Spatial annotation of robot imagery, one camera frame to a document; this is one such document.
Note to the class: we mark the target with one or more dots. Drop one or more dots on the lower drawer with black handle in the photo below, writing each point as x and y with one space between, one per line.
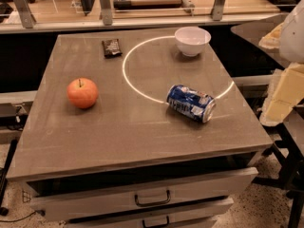
199 214

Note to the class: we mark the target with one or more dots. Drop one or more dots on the white bowl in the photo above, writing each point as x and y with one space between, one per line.
191 41

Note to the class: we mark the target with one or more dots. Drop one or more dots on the upper drawer with black handle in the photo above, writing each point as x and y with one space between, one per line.
143 195

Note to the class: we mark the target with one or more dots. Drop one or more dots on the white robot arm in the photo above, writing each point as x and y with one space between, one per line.
292 36

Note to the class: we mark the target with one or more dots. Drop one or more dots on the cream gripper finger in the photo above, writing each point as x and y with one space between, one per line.
272 39
285 91

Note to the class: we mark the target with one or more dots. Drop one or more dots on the blue crushed pepsi can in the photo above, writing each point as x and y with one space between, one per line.
191 103

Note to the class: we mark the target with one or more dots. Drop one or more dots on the red orange apple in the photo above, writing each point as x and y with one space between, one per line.
82 93

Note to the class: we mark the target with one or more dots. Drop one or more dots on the black stool frame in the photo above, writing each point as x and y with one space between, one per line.
289 151

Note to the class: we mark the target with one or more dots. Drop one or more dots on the metal railing with posts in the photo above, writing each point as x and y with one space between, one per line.
81 15

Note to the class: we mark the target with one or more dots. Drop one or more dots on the black snack packet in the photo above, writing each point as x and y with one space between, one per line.
111 48

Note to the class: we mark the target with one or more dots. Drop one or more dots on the drawer with black handle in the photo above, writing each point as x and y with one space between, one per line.
199 214
143 195

